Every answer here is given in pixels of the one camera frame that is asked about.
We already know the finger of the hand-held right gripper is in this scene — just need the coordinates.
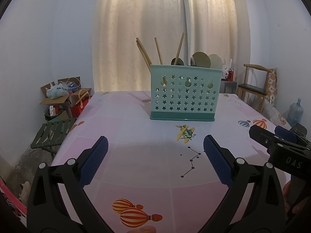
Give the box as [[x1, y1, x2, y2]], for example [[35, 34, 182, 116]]
[[248, 125, 287, 154], [274, 125, 311, 151]]

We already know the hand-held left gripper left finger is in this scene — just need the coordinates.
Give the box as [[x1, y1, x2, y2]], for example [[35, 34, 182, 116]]
[[27, 136, 114, 233]]

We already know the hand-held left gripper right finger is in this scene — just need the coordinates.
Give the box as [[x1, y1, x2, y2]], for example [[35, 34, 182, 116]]
[[199, 134, 286, 233]]

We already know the teal star-holed utensil holder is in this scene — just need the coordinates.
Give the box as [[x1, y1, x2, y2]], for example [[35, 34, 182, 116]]
[[149, 64, 223, 122]]

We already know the pale speckled plastic rice spoon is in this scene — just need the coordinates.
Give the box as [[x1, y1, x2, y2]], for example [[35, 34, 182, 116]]
[[208, 54, 224, 70], [192, 52, 212, 68]]

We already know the bunch of wooden chopsticks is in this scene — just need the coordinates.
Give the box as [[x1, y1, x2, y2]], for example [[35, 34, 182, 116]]
[[135, 32, 185, 70]]

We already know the person's right hand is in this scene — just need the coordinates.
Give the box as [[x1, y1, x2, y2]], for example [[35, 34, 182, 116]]
[[282, 180, 305, 216]]

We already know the dark metal pot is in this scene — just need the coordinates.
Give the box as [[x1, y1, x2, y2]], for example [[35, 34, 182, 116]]
[[293, 123, 309, 139]]

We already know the blue water jug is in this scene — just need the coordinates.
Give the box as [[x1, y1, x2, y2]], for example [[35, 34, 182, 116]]
[[287, 98, 305, 127]]

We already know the wooden chair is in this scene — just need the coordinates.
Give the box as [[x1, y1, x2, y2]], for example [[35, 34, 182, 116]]
[[237, 64, 273, 113]]

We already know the green folding stool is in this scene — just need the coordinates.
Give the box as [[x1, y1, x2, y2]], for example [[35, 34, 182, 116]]
[[30, 118, 78, 161]]

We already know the pink printed tablecloth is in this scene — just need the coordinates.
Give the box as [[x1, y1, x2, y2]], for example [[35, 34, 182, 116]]
[[50, 90, 296, 233]]

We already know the patterned oilcloth roll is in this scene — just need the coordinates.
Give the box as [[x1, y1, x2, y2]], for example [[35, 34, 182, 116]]
[[264, 68, 292, 130]]

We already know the red gift bag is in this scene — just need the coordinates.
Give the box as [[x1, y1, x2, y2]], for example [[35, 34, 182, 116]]
[[69, 89, 91, 118]]

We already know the grey cabinet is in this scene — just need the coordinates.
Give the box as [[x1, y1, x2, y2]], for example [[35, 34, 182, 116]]
[[220, 80, 238, 94]]

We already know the green trash bin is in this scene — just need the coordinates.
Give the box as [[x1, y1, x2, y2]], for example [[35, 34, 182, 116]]
[[44, 105, 70, 122]]

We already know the open cardboard box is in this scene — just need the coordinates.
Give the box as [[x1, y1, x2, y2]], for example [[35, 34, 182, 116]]
[[39, 76, 93, 108]]

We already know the crumpled clear plastic bag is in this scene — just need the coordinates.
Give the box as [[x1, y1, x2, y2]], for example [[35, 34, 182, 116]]
[[222, 59, 233, 79]]

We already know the blue plastic bag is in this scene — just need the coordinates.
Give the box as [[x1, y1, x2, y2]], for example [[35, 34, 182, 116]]
[[65, 78, 81, 92]]

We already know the white plastic bag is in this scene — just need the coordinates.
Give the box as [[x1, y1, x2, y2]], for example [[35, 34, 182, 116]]
[[46, 84, 69, 99]]

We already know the white shoe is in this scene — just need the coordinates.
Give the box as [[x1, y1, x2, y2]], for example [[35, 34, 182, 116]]
[[18, 181, 32, 203]]

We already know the pink printed cloth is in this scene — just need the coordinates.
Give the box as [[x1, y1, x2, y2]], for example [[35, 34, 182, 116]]
[[0, 178, 27, 218]]

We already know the narrow cream curtain panel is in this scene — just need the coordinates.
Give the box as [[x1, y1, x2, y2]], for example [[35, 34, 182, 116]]
[[183, 0, 251, 94]]

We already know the wide cream curtain panel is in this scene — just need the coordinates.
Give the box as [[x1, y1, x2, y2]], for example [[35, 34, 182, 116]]
[[92, 0, 189, 93]]

